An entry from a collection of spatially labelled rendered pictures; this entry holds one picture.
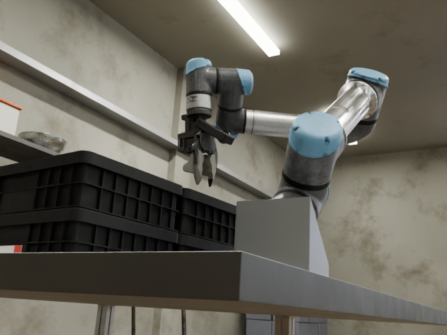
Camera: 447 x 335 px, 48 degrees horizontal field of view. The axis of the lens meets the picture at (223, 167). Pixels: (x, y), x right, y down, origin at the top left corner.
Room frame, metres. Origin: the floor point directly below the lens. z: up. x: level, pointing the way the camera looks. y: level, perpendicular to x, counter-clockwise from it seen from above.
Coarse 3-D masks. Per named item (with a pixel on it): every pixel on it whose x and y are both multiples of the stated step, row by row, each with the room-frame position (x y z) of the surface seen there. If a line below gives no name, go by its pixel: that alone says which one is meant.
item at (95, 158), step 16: (32, 160) 0.99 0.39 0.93; (48, 160) 0.95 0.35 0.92; (64, 160) 0.92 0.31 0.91; (80, 160) 0.90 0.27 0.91; (96, 160) 0.91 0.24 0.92; (112, 160) 0.94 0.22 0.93; (0, 176) 1.05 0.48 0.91; (128, 176) 0.98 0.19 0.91; (144, 176) 1.02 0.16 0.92; (176, 192) 1.11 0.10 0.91
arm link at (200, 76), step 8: (192, 64) 1.28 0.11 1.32; (200, 64) 1.27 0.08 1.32; (208, 64) 1.28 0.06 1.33; (192, 72) 1.28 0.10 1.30; (200, 72) 1.28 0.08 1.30; (208, 72) 1.28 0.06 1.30; (192, 80) 1.28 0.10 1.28; (200, 80) 1.28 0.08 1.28; (208, 80) 1.28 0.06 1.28; (192, 88) 1.28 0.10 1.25; (200, 88) 1.28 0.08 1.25; (208, 88) 1.29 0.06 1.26
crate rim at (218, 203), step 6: (186, 192) 1.14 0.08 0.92; (192, 192) 1.15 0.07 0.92; (198, 192) 1.17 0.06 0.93; (192, 198) 1.15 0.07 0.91; (198, 198) 1.17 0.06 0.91; (204, 198) 1.19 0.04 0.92; (210, 198) 1.21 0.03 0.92; (210, 204) 1.21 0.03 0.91; (216, 204) 1.23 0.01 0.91; (222, 204) 1.25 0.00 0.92; (228, 204) 1.28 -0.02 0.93; (228, 210) 1.28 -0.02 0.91; (234, 210) 1.30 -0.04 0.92
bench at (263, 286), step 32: (0, 256) 0.56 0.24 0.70; (32, 256) 0.54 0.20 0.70; (64, 256) 0.51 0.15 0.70; (96, 256) 0.49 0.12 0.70; (128, 256) 0.47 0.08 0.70; (160, 256) 0.45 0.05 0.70; (192, 256) 0.43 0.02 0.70; (224, 256) 0.42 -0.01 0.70; (256, 256) 0.43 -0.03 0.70; (0, 288) 0.56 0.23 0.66; (32, 288) 0.53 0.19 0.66; (64, 288) 0.51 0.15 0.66; (96, 288) 0.49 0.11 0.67; (128, 288) 0.47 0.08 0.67; (160, 288) 0.45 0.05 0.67; (192, 288) 0.43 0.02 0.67; (224, 288) 0.42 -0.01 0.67; (256, 288) 0.43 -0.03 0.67; (288, 288) 0.49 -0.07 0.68; (320, 288) 0.57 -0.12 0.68; (352, 288) 0.69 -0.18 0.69; (96, 320) 2.48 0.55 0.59; (288, 320) 1.98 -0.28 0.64; (384, 320) 1.35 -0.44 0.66; (416, 320) 1.11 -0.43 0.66
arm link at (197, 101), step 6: (192, 96) 1.29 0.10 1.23; (198, 96) 1.28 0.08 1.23; (204, 96) 1.29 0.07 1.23; (210, 96) 1.30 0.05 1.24; (186, 102) 1.31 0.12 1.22; (192, 102) 1.29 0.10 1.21; (198, 102) 1.29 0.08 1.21; (204, 102) 1.29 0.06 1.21; (210, 102) 1.30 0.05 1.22; (186, 108) 1.31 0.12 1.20; (192, 108) 1.30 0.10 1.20; (198, 108) 1.29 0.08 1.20; (204, 108) 1.30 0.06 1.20; (210, 108) 1.31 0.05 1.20
